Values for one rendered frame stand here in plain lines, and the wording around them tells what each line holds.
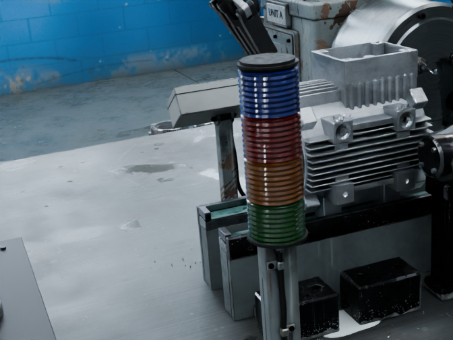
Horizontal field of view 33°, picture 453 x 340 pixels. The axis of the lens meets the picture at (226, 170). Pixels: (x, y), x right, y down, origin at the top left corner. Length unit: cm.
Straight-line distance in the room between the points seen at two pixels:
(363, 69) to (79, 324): 55
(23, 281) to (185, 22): 589
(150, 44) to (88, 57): 56
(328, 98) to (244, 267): 27
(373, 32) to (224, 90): 33
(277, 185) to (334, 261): 40
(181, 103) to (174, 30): 559
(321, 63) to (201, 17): 579
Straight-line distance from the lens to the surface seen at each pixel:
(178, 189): 161
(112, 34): 669
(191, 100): 126
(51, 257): 138
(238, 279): 108
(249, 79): 72
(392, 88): 112
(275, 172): 74
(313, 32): 159
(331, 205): 111
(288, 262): 81
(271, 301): 82
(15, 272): 109
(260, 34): 108
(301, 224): 78
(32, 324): 96
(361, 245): 114
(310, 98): 107
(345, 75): 107
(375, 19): 148
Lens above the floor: 136
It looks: 19 degrees down
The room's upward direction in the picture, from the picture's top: 5 degrees counter-clockwise
